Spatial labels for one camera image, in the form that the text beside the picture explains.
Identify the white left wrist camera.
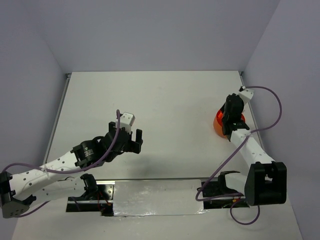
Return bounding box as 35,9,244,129
116,112,136,134

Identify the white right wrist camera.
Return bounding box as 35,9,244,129
237,86,255,105

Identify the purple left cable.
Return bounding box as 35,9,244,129
3,109,123,217

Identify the silver foil covered panel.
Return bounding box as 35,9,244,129
113,179,205,217

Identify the aluminium table rail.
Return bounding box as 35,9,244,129
43,73,72,164
238,71,265,150

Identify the right aluminium table rail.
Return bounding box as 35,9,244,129
238,71,265,150

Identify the left aluminium table rail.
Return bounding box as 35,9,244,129
43,73,72,164

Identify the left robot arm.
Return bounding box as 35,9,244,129
0,122,143,219

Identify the orange round organizer container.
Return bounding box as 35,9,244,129
213,109,250,141

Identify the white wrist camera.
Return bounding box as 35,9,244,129
237,86,255,105
116,112,136,134

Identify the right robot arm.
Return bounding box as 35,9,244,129
214,90,287,206

